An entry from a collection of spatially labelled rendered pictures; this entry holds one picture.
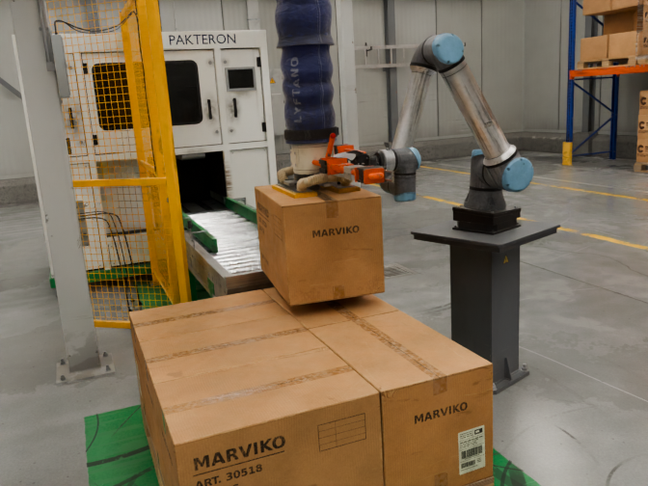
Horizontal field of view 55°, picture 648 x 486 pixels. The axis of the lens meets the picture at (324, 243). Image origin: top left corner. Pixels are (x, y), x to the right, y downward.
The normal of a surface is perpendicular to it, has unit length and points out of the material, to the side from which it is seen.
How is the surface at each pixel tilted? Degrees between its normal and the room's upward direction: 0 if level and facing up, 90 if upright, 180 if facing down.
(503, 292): 90
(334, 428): 90
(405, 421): 90
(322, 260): 91
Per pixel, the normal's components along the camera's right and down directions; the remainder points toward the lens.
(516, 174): 0.33, 0.29
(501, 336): 0.66, 0.13
